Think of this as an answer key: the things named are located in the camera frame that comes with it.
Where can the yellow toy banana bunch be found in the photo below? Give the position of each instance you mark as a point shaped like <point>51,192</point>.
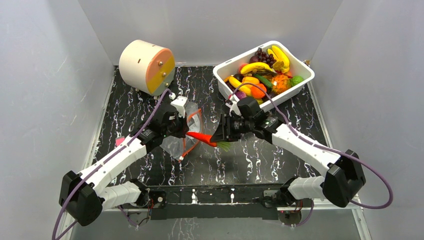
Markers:
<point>281,62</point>

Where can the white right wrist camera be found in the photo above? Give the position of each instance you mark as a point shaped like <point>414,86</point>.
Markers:
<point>231,103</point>

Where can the yellow toy banana left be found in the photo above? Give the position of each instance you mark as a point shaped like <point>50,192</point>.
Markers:
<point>238,85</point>

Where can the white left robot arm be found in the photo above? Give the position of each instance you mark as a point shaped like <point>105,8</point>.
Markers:
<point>86,194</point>

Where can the cream cylinder orange yellow face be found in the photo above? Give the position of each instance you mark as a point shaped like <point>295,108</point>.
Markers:
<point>147,67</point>

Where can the yellow toy pepper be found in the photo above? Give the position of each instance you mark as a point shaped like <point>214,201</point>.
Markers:
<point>251,79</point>

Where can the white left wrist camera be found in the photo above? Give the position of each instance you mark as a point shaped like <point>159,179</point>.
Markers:
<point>180,103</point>

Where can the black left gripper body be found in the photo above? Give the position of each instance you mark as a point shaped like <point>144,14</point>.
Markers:
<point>178,129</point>

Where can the white plastic food bin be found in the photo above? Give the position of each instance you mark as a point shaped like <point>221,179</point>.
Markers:
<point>296,67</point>

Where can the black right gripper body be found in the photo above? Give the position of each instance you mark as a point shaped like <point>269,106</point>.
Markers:
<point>226,127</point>

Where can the pink tag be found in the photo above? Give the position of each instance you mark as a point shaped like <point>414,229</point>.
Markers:
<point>119,140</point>

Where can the green toy vegetable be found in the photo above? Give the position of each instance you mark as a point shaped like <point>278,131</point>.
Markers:
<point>295,80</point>

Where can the orange toy carrot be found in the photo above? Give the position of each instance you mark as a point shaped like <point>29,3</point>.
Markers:
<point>205,138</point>

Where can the yellow toy banana centre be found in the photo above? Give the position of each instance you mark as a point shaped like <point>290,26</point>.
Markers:
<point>258,66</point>

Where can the green toy cucumber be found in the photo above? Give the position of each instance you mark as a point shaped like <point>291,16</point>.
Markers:
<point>264,81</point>

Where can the orange netted toy fruit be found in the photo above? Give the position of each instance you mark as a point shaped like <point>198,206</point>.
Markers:
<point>280,84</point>

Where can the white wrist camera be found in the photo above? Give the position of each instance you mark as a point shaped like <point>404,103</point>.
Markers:
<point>231,103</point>
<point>180,103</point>

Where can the dark purple toy grapes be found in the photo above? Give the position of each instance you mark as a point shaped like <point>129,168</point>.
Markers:
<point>263,57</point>

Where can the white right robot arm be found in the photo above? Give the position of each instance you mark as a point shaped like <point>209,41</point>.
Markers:
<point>340,178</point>

